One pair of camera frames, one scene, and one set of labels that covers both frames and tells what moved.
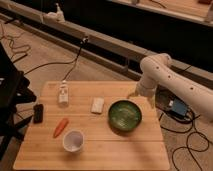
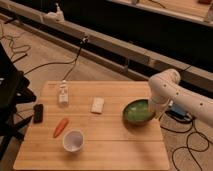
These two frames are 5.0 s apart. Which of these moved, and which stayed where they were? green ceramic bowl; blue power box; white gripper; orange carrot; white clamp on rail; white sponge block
Moved: white gripper; green ceramic bowl
Stayed: white sponge block; white clamp on rail; orange carrot; blue power box
